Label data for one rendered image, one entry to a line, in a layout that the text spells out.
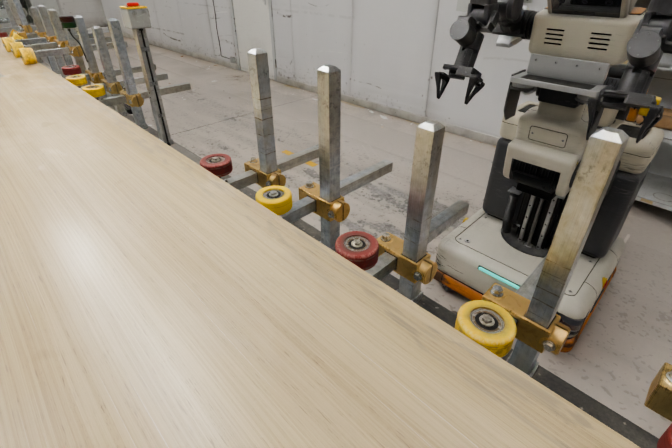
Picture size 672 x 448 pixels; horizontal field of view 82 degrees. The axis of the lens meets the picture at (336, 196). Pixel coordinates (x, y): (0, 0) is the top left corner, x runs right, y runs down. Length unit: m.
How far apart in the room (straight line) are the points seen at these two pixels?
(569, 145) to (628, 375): 0.94
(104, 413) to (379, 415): 0.31
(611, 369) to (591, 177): 1.42
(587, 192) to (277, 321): 0.45
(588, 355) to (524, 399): 1.41
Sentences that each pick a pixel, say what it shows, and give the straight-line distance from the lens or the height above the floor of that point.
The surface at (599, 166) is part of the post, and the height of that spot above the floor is 1.12.
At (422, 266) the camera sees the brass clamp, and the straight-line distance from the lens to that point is 0.80.
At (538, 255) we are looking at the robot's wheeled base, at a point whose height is 0.28.
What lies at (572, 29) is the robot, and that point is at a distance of 1.43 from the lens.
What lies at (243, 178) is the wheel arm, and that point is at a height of 0.83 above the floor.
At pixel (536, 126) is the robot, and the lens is 1.51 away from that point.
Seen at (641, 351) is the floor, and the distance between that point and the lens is 2.09.
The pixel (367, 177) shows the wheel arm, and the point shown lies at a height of 0.84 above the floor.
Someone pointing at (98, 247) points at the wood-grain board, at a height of 0.90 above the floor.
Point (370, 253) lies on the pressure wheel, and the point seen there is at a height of 0.91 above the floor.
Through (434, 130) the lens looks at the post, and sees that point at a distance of 0.67.
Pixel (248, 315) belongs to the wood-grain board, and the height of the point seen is 0.90.
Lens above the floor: 1.34
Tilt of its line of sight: 31 degrees down
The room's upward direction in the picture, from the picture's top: straight up
